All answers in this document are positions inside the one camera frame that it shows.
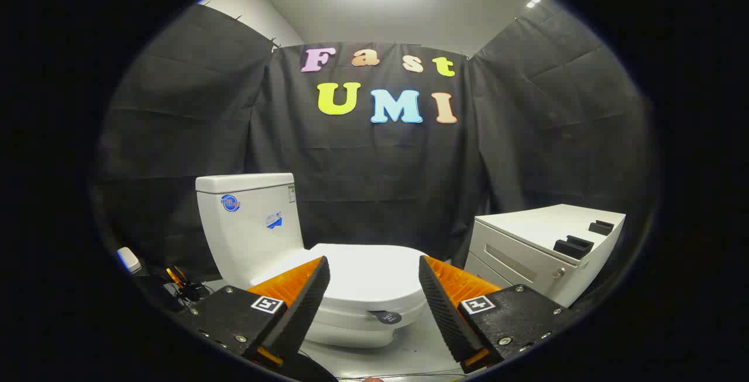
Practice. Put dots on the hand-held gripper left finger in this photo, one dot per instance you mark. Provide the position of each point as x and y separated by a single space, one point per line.
304 306

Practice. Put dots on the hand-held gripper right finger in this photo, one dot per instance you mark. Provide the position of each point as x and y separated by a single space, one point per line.
445 312

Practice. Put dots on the white toilet lid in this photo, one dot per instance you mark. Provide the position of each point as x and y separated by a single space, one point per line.
363 276

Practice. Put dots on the white toilet seat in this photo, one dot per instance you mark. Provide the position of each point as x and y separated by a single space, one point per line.
351 316

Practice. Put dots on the white ceramic toilet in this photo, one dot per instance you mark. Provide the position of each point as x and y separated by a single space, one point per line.
246 236

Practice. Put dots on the black round tag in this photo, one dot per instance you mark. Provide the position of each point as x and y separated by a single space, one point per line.
387 317

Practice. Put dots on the white drawer cabinet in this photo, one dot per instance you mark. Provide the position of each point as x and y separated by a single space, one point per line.
526 230

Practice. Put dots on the orange and black tool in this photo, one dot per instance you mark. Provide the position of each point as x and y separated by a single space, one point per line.
178 279

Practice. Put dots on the white ceramic tank cover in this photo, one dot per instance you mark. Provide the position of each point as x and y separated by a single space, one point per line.
243 182

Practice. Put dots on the black plastic holder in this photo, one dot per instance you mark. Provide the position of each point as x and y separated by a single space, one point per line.
601 227
573 247

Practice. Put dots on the black backdrop cloth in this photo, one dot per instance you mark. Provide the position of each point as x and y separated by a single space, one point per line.
374 165

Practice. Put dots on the small white device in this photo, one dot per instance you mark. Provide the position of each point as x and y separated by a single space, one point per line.
129 259

